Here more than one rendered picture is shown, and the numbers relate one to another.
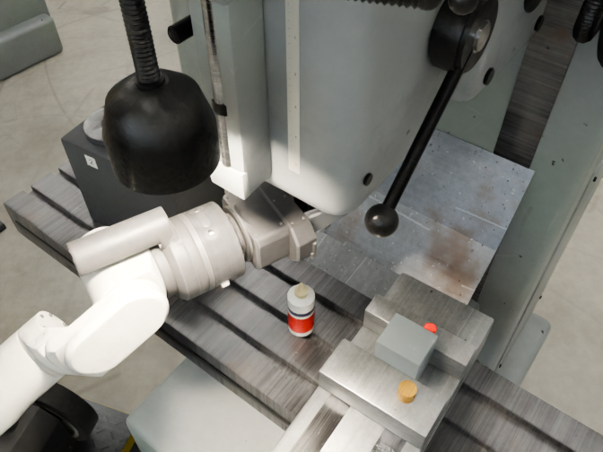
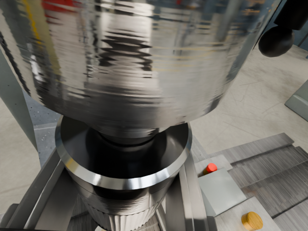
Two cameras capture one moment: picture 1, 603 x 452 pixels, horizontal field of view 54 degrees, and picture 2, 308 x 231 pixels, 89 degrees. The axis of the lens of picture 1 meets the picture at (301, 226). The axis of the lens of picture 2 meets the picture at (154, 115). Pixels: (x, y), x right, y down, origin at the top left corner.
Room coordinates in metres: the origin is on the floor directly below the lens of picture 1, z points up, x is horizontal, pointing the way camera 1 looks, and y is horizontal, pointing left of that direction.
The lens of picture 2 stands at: (0.46, 0.02, 1.30)
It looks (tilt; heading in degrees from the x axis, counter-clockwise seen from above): 44 degrees down; 294
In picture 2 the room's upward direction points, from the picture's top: 12 degrees clockwise
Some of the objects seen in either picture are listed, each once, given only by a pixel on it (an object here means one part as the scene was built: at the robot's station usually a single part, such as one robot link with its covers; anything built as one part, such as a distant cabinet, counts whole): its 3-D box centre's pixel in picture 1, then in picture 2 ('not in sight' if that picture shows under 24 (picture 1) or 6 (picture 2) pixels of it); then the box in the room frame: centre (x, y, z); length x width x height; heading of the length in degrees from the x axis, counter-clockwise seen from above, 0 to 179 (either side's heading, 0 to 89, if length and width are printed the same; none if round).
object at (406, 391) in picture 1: (406, 391); (251, 221); (0.33, -0.13, 1.05); 0.02 x 0.02 x 0.02
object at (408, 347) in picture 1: (404, 350); (212, 195); (0.39, -0.13, 1.04); 0.06 x 0.05 x 0.06; 55
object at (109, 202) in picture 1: (149, 179); not in sight; (0.72, 0.25, 1.03); 0.22 x 0.12 x 0.20; 60
